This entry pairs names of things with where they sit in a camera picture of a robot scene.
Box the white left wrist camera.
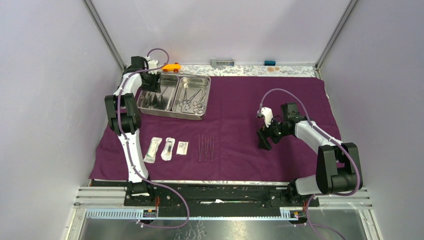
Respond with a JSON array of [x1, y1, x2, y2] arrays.
[[145, 57, 160, 74]]

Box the perforated steel instrument tray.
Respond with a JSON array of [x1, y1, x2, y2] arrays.
[[136, 73, 212, 121]]

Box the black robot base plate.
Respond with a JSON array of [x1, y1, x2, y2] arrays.
[[123, 182, 320, 214]]

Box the blue plastic block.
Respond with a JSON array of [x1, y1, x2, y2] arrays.
[[263, 60, 276, 66]]

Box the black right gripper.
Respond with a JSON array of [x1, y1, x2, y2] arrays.
[[256, 114, 291, 151]]

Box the small white sterile packet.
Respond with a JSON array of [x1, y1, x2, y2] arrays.
[[176, 141, 189, 156]]

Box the steel scalpel handle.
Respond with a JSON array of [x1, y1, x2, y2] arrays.
[[204, 137, 210, 162]]

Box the long white sterile packet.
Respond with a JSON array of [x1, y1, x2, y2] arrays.
[[143, 137, 163, 164]]

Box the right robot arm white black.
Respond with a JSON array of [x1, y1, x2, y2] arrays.
[[257, 102, 363, 206]]

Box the slotted grey cable duct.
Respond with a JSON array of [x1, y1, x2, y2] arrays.
[[85, 206, 298, 221]]

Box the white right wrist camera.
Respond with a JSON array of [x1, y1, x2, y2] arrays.
[[256, 107, 274, 128]]

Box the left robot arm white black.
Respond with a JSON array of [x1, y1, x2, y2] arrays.
[[104, 56, 160, 206]]

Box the orange toy car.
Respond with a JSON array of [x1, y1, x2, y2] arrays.
[[161, 62, 182, 73]]

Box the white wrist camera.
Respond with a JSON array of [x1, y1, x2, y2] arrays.
[[145, 57, 160, 74], [256, 107, 274, 128]]

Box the steel surgical forceps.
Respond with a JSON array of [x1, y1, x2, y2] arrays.
[[177, 87, 201, 111]]

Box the steel tweezers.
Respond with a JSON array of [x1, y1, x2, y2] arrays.
[[210, 137, 215, 162], [198, 134, 203, 162]]

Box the purple cloth wrap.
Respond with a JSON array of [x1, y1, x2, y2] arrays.
[[88, 75, 345, 182]]

